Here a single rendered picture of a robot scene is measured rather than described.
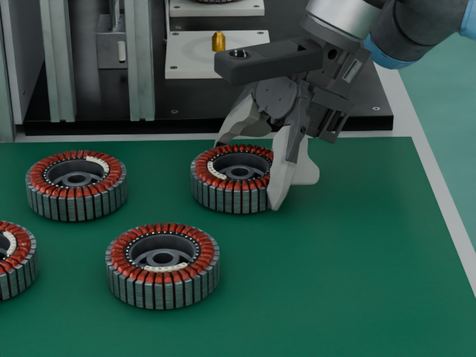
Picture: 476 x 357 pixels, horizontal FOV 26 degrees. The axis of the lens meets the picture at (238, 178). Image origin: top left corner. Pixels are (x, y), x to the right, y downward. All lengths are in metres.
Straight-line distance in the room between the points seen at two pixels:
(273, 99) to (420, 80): 2.24
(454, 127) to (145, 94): 1.89
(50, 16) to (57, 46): 0.04
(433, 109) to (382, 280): 2.16
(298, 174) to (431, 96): 2.16
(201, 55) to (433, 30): 0.41
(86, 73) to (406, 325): 0.66
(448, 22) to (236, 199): 0.30
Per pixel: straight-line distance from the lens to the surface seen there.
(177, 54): 1.47
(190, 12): 1.64
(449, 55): 3.59
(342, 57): 1.16
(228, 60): 1.09
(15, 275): 1.02
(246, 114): 1.19
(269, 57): 1.10
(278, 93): 1.14
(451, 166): 2.86
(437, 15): 1.16
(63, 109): 1.32
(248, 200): 1.13
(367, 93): 1.39
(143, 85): 1.30
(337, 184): 1.20
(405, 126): 1.35
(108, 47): 1.45
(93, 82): 1.42
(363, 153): 1.28
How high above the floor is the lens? 1.34
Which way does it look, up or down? 29 degrees down
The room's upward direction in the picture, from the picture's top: straight up
